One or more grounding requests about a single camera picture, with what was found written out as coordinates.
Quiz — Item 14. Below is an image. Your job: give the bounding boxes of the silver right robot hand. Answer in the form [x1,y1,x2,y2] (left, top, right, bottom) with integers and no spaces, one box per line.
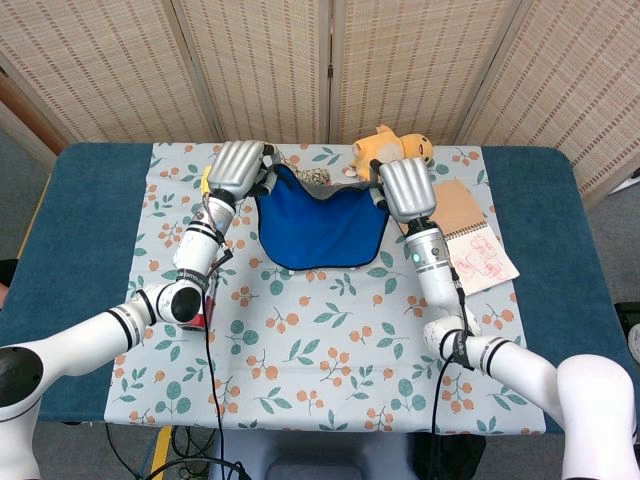
[368,158,436,225]

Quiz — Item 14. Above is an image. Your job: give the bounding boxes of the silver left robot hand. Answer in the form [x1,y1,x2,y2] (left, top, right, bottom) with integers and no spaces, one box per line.
[204,140,281,201]

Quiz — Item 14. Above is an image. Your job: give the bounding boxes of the dark grey blue cloth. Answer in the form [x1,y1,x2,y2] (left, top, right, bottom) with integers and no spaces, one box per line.
[254,163,391,272]

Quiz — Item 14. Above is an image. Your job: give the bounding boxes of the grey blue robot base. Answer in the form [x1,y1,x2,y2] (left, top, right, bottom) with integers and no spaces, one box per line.
[214,429,416,480]

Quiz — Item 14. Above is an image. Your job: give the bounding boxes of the yellow plush toy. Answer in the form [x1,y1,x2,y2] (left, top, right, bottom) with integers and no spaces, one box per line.
[344,124,435,181]

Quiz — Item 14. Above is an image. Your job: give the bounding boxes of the spiral notebook with brown cover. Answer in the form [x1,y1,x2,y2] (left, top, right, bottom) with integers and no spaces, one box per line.
[429,180,521,296]

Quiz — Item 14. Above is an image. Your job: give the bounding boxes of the woven folding screen panel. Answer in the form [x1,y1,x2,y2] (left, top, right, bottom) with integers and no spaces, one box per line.
[454,0,640,201]
[327,0,531,146]
[172,0,334,146]
[0,0,224,146]

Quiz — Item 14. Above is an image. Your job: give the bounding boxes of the red drink bottle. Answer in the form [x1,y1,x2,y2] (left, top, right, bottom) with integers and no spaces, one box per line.
[178,277,219,332]

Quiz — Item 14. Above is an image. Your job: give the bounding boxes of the blue table cover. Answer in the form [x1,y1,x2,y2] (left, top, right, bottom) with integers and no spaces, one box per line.
[0,142,629,436]

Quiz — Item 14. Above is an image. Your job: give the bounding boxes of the floral patterned tablecloth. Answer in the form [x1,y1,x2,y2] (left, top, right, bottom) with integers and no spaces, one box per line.
[103,142,546,435]

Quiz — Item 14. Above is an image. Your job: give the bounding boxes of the dark object beside table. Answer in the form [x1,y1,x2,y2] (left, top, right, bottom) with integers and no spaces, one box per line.
[0,258,19,296]

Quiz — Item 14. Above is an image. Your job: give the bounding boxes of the black box on floor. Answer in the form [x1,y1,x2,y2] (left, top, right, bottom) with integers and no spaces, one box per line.
[613,301,640,326]

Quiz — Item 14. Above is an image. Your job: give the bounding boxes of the yellow floor strip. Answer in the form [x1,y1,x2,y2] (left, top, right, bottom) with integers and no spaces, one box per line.
[149,426,174,480]

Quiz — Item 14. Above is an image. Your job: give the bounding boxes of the bundled braided rope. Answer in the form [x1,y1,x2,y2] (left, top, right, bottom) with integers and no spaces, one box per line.
[264,143,334,187]

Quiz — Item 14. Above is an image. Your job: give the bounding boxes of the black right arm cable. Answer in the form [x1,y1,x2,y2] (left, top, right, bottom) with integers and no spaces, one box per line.
[429,267,476,436]

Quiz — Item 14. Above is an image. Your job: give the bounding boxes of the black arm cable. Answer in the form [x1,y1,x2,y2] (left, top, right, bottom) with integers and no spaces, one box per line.
[199,239,251,480]
[429,267,476,436]

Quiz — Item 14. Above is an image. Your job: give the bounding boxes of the brown wooden door frame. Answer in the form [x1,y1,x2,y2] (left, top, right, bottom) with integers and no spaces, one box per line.
[0,67,66,156]

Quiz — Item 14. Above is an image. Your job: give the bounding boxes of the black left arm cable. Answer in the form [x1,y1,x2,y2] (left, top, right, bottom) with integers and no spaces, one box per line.
[199,239,251,480]

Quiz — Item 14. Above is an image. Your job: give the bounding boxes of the black floor cables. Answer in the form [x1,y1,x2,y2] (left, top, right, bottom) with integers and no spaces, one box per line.
[104,423,251,480]

